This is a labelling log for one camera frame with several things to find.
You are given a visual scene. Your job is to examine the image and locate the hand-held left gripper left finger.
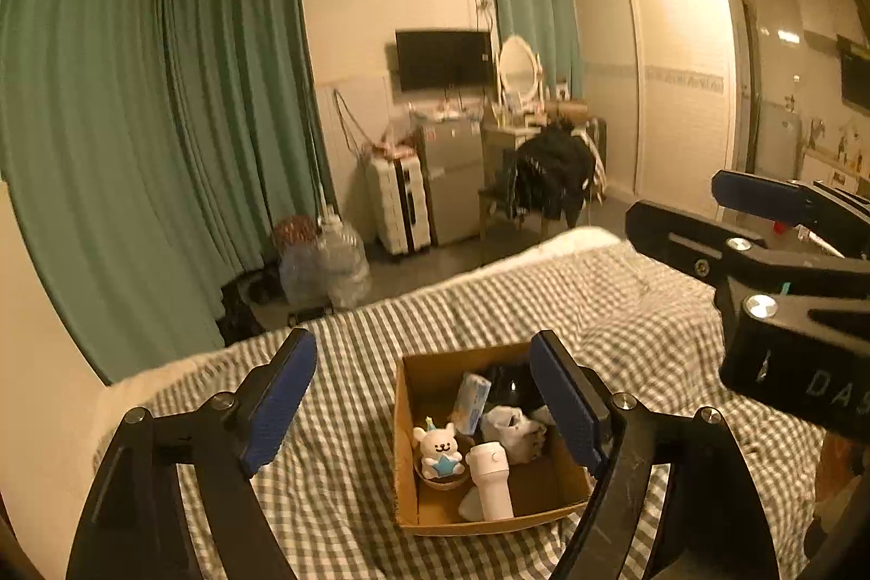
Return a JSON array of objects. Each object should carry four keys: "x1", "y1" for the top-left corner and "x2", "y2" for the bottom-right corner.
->
[{"x1": 64, "y1": 327, "x2": 319, "y2": 580}]

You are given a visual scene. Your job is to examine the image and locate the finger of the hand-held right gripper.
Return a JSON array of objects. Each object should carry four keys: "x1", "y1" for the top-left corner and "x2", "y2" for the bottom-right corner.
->
[
  {"x1": 625, "y1": 199, "x2": 850, "y2": 285},
  {"x1": 711, "y1": 170, "x2": 870, "y2": 245}
]

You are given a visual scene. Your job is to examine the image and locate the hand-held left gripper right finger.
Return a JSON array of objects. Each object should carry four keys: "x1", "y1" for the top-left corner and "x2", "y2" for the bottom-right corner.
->
[{"x1": 529, "y1": 330, "x2": 782, "y2": 580}]

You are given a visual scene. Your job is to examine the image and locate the black object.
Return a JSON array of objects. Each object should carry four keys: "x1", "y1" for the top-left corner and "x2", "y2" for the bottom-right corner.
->
[{"x1": 486, "y1": 359, "x2": 545, "y2": 411}]

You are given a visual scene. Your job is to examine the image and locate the white glove toy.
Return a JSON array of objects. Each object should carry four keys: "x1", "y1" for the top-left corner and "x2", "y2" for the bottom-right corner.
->
[{"x1": 481, "y1": 405, "x2": 548, "y2": 462}]

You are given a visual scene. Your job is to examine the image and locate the cardboard box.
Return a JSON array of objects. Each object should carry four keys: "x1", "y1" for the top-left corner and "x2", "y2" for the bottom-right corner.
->
[{"x1": 393, "y1": 341, "x2": 595, "y2": 537}]

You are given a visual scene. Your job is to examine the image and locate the blue tissue packet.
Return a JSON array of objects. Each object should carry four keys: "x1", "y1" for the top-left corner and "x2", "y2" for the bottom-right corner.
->
[{"x1": 454, "y1": 372, "x2": 494, "y2": 435}]

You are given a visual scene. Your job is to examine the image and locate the white flask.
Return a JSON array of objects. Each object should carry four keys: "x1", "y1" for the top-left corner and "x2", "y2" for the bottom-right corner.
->
[{"x1": 458, "y1": 442, "x2": 515, "y2": 520}]

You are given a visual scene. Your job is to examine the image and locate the white bear toy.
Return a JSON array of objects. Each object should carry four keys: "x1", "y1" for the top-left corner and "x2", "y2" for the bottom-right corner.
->
[{"x1": 412, "y1": 417, "x2": 467, "y2": 481}]

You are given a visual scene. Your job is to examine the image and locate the small brown bowl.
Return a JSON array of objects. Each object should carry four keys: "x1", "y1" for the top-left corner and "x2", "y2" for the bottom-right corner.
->
[{"x1": 412, "y1": 458, "x2": 471, "y2": 491}]

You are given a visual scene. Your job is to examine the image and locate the person's right forearm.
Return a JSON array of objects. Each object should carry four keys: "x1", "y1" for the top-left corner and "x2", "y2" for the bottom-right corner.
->
[{"x1": 805, "y1": 432, "x2": 870, "y2": 564}]

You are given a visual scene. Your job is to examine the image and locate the green checked blanket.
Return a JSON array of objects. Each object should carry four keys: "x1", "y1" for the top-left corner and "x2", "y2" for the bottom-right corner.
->
[{"x1": 95, "y1": 244, "x2": 827, "y2": 580}]

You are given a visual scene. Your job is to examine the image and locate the black bag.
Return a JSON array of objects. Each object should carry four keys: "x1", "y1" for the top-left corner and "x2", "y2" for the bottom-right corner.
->
[{"x1": 217, "y1": 271, "x2": 287, "y2": 346}]

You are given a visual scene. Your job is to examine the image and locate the dark door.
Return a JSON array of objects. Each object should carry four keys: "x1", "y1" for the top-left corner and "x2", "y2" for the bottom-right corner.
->
[{"x1": 741, "y1": 0, "x2": 760, "y2": 173}]

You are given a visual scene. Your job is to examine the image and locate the wooden chair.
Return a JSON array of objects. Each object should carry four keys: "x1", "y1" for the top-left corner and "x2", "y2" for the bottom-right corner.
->
[{"x1": 477, "y1": 118, "x2": 608, "y2": 234}]

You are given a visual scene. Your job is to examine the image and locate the white louvred wardrobe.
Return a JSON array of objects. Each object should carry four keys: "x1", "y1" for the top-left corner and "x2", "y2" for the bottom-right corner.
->
[{"x1": 569, "y1": 0, "x2": 742, "y2": 201}]

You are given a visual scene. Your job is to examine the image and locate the black range hood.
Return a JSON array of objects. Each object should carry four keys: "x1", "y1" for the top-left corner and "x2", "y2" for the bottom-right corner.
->
[{"x1": 839, "y1": 35, "x2": 870, "y2": 112}]

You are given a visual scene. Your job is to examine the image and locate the clear water jug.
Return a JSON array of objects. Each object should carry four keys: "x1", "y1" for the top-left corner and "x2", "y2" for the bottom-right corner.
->
[{"x1": 316, "y1": 216, "x2": 371, "y2": 309}]

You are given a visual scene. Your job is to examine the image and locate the patterned bag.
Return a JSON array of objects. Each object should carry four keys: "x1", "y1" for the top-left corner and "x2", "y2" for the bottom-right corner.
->
[{"x1": 272, "y1": 215, "x2": 320, "y2": 248}]

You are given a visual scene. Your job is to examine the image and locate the dressing table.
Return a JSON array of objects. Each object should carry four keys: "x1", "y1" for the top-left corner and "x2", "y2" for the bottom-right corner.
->
[{"x1": 481, "y1": 101, "x2": 592, "y2": 147}]

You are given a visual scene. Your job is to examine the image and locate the white oval mirror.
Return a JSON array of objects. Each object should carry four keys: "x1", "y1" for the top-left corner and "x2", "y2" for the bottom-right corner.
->
[{"x1": 498, "y1": 34, "x2": 543, "y2": 105}]

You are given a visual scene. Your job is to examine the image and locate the white suitcase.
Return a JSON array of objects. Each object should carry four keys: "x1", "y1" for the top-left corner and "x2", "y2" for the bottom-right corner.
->
[{"x1": 365, "y1": 152, "x2": 433, "y2": 255}]

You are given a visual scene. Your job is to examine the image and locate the small silver fridge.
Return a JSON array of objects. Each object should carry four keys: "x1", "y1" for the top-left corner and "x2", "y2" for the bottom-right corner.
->
[{"x1": 416, "y1": 118, "x2": 485, "y2": 247}]

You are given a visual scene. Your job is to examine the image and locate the narrow teal curtain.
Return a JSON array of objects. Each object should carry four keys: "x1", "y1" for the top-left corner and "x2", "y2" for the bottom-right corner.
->
[{"x1": 484, "y1": 0, "x2": 584, "y2": 102}]

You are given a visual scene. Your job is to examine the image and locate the wide green curtain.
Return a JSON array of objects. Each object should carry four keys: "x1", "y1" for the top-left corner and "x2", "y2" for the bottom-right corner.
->
[{"x1": 0, "y1": 0, "x2": 225, "y2": 384}]

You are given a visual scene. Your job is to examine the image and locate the black wall television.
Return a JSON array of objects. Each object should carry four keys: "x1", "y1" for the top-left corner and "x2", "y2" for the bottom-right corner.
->
[{"x1": 395, "y1": 29, "x2": 494, "y2": 93}]

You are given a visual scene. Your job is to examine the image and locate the hanging wall cable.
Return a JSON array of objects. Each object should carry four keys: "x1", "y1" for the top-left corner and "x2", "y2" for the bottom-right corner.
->
[{"x1": 333, "y1": 89, "x2": 382, "y2": 154}]

